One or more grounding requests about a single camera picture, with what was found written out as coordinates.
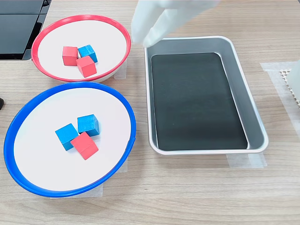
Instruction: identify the red cube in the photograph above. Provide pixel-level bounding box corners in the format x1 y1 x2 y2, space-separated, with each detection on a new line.
62 45 79 67
75 55 98 78
70 131 99 161

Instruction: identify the black glossy electronic device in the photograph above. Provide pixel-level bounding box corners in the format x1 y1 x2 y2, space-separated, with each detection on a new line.
0 0 53 61

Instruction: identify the steel tray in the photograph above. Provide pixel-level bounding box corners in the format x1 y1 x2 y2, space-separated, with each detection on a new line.
144 35 270 156

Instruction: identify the blue-rimmed white plate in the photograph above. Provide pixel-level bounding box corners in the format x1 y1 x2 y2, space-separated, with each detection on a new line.
3 81 137 198

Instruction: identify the black tray mat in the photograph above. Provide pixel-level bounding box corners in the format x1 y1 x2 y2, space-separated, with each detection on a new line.
150 52 248 151

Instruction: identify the blue cube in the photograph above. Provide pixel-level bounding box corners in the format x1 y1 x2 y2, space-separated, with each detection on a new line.
54 123 80 152
77 114 101 137
77 44 98 63

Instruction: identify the red-rimmed white plate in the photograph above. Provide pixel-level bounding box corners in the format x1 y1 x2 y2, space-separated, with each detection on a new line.
31 15 132 83

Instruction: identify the pale perforated base plate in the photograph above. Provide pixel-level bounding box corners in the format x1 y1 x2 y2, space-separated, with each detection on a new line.
278 68 300 110

